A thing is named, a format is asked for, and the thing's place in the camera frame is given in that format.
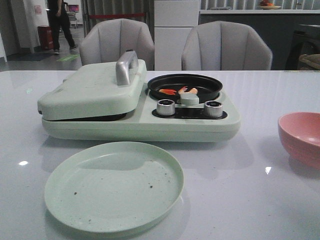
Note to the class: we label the shrimp pieces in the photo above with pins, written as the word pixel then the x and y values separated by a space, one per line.
pixel 181 91

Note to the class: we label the breakfast maker lid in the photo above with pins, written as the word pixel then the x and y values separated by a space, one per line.
pixel 97 90

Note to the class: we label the pink bowl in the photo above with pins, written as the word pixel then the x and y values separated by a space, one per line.
pixel 299 134

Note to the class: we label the mint green breakfast maker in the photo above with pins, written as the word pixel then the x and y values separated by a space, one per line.
pixel 142 126

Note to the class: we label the left silver control knob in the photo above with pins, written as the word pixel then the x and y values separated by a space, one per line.
pixel 165 107

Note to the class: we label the silver control knob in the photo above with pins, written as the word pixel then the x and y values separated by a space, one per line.
pixel 213 109
pixel 165 107

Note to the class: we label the right silver control knob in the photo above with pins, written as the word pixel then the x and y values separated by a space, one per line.
pixel 213 109

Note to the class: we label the black round frying pan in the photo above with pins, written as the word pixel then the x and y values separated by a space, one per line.
pixel 208 88

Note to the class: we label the mint green plate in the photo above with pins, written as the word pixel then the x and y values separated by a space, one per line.
pixel 117 188

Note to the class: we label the right grey chair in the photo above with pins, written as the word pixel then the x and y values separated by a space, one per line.
pixel 225 46

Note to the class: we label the grey chair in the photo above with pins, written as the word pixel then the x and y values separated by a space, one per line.
pixel 225 46
pixel 109 39

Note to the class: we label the left grey chair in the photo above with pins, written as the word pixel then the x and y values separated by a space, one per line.
pixel 109 39

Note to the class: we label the white cabinet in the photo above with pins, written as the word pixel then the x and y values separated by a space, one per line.
pixel 173 21

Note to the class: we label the red trash bin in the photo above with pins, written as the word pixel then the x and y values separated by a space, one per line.
pixel 45 37

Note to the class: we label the person in black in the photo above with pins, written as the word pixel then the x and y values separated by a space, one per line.
pixel 58 19

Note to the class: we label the dark grey counter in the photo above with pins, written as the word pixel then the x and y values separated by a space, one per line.
pixel 276 27

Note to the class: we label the fruit bowl on counter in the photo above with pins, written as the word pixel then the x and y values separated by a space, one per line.
pixel 267 5

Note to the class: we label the dark armchair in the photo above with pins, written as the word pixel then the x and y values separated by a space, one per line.
pixel 305 40

